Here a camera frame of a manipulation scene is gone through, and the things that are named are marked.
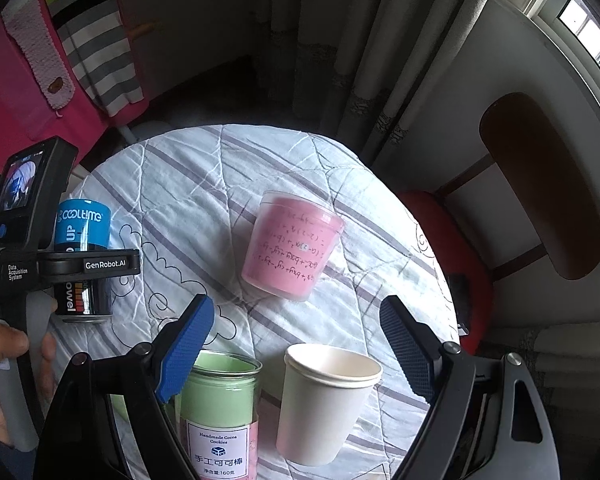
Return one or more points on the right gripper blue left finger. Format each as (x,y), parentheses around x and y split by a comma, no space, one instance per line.
(178,344)

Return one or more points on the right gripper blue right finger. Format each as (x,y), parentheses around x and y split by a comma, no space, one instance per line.
(424,359)

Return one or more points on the white paper cup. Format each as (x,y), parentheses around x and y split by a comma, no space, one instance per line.
(325,389)

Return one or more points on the pink plastic cup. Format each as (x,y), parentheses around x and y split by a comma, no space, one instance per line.
(290,244)

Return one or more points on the green pink cookie jar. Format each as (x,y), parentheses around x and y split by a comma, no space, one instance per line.
(217,415)

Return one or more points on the red chair cushion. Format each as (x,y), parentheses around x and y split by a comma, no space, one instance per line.
(467,276)

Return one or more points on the hot pink towel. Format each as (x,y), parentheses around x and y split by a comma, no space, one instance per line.
(26,117)

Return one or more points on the brown wooden chair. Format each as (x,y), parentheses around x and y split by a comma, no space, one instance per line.
(547,181)

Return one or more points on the pink knitted scarf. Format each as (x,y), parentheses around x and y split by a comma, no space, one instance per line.
(24,21)

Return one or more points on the wooden towel rack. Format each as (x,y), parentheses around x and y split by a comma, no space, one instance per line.
(141,30)

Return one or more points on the grey green striped scarf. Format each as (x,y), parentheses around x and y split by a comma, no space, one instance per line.
(98,50)

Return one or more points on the beige curtain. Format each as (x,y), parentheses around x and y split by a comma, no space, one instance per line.
(361,69)

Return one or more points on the white framed window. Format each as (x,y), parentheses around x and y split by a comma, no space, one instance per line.
(575,30)

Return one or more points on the black camera display unit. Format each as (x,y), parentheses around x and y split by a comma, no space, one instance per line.
(31,184)

